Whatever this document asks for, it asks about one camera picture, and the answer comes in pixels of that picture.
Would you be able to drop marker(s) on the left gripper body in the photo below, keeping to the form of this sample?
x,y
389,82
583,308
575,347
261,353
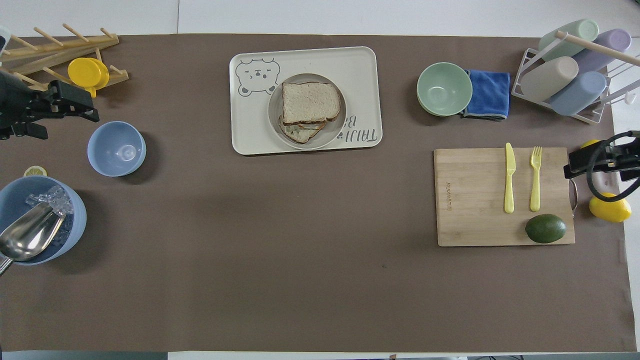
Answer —
x,y
14,102

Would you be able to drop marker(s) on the lemon slice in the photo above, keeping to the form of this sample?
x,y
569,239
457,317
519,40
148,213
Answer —
x,y
35,172

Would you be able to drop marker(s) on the yellow lemon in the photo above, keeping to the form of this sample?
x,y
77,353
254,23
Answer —
x,y
590,143
612,210

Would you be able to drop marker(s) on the green cup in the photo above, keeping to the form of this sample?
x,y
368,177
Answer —
x,y
575,35

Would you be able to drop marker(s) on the yellow small plate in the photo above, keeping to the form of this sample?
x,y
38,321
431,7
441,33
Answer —
x,y
86,72

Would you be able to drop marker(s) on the metal scoop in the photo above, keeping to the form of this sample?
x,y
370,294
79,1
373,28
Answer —
x,y
30,235

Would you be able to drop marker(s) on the cream tray with bear print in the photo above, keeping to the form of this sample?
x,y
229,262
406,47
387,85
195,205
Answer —
x,y
350,70

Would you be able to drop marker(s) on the green avocado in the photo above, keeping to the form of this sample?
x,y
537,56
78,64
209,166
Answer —
x,y
545,228

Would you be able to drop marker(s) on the clear ice cubes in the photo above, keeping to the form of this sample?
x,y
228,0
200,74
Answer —
x,y
50,196

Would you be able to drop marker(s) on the green bowl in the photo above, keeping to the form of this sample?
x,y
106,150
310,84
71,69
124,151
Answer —
x,y
444,89

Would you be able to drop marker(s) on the blue bowl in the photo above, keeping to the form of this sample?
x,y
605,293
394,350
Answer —
x,y
116,149

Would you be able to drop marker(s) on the yellow plastic knife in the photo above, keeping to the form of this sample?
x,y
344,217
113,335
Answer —
x,y
509,180

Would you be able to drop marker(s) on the wooden cutting board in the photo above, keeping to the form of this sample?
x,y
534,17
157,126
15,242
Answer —
x,y
470,200

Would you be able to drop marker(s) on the blue ice bucket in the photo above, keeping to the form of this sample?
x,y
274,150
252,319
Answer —
x,y
75,220

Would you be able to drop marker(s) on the bread slice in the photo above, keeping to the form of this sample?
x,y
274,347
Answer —
x,y
310,102

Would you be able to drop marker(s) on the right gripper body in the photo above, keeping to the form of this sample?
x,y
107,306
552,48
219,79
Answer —
x,y
631,157

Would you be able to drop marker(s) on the beige cup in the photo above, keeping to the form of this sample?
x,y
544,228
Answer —
x,y
547,80

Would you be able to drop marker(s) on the yellow plastic fork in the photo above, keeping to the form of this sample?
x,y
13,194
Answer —
x,y
535,185

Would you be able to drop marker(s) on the sandwich bottom with filling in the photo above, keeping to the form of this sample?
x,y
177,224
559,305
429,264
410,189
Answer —
x,y
300,134

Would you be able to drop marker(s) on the purple cup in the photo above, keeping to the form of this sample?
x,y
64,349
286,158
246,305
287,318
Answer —
x,y
607,47

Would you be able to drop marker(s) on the blue cup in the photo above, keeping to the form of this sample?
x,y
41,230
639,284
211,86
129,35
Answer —
x,y
580,94

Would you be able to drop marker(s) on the wooden dowel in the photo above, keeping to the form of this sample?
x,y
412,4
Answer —
x,y
595,46

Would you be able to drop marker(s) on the wooden dish rack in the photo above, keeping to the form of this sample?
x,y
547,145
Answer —
x,y
55,46

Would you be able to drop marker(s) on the blue cloth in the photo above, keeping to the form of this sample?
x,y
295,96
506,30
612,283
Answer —
x,y
490,94

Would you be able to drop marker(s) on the grey round plate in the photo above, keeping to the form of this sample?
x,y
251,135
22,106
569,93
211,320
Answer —
x,y
337,130

